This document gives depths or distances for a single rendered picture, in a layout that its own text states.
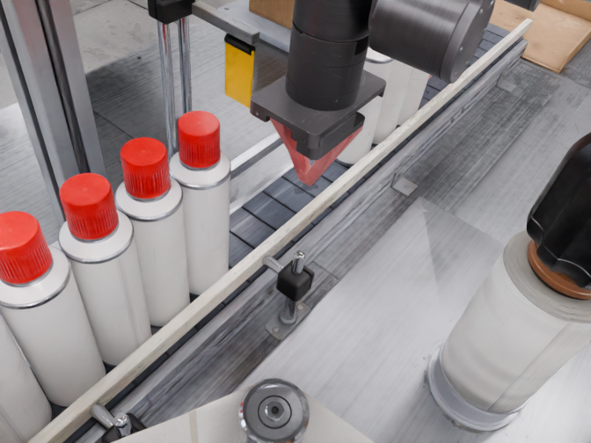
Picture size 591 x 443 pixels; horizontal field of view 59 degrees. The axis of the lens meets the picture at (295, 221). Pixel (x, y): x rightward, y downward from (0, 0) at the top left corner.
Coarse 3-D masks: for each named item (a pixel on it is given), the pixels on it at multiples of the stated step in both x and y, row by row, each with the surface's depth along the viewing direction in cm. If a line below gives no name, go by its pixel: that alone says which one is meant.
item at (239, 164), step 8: (272, 136) 60; (256, 144) 59; (264, 144) 59; (272, 144) 59; (280, 144) 61; (248, 152) 58; (256, 152) 58; (264, 152) 59; (232, 160) 57; (240, 160) 57; (248, 160) 57; (256, 160) 58; (232, 168) 56; (240, 168) 57; (232, 176) 56; (8, 328) 41
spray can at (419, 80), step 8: (416, 72) 71; (424, 72) 71; (416, 80) 72; (424, 80) 72; (408, 88) 73; (416, 88) 73; (424, 88) 74; (408, 96) 74; (416, 96) 74; (408, 104) 75; (416, 104) 75; (408, 112) 76; (416, 112) 77; (400, 120) 77
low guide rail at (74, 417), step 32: (512, 32) 96; (480, 64) 86; (448, 96) 80; (416, 128) 75; (288, 224) 58; (256, 256) 54; (224, 288) 51; (192, 320) 49; (160, 352) 47; (96, 384) 43; (64, 416) 41
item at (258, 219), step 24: (480, 48) 97; (480, 72) 92; (432, 96) 85; (456, 96) 85; (432, 120) 83; (336, 168) 70; (264, 192) 66; (288, 192) 66; (312, 192) 66; (240, 216) 62; (264, 216) 63; (288, 216) 63; (240, 240) 60; (264, 240) 60; (240, 288) 55; (216, 312) 53; (192, 336) 53
